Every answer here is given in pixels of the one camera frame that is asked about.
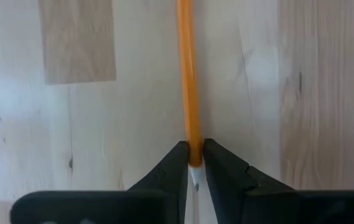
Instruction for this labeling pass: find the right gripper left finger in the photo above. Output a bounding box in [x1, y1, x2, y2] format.
[9, 141, 190, 224]

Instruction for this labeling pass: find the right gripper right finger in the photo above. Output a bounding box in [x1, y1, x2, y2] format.
[202, 138, 354, 224]

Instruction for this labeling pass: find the orange wooden pencil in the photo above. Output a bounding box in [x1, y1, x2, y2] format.
[175, 0, 204, 192]

